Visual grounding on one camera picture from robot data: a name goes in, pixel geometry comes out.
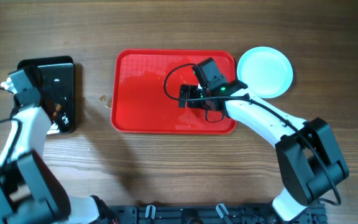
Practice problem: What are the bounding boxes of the orange and green sponge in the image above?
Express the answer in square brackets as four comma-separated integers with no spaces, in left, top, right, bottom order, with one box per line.
[52,104,62,118]

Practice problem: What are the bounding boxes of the light blue plate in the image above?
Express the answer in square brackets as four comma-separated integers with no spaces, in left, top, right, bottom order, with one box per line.
[237,47,294,98]

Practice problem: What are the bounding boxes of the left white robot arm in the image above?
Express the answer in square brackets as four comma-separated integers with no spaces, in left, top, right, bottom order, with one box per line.
[0,84,118,223]

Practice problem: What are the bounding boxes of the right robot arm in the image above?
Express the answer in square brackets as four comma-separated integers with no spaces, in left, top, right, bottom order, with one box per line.
[178,80,349,223]

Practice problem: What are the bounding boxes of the black water tray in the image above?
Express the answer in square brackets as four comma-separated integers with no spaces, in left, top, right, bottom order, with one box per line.
[17,55,75,135]

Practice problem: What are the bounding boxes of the red serving tray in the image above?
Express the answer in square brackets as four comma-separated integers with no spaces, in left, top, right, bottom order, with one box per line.
[111,49,237,134]

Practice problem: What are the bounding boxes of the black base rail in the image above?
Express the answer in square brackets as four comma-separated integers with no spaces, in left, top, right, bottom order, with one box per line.
[109,203,328,224]

